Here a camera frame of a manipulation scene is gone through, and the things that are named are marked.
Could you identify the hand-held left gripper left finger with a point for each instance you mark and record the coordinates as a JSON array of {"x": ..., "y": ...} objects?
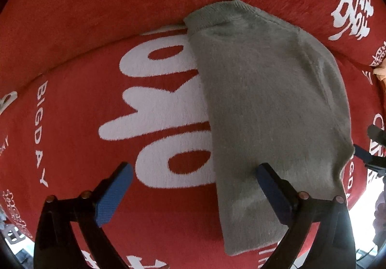
[{"x": 112, "y": 193}]

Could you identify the red printed blanket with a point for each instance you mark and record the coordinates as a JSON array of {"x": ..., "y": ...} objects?
[{"x": 90, "y": 46}]

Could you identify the orange cloth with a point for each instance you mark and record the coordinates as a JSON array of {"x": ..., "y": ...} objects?
[{"x": 381, "y": 73}]

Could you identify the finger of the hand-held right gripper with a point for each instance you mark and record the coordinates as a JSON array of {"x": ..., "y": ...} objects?
[
  {"x": 366, "y": 156},
  {"x": 377, "y": 135}
]

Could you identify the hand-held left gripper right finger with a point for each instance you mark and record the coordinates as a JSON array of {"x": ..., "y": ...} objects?
[{"x": 273, "y": 193}]

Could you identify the grey knit sweater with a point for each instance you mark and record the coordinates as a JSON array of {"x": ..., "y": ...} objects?
[{"x": 271, "y": 100}]

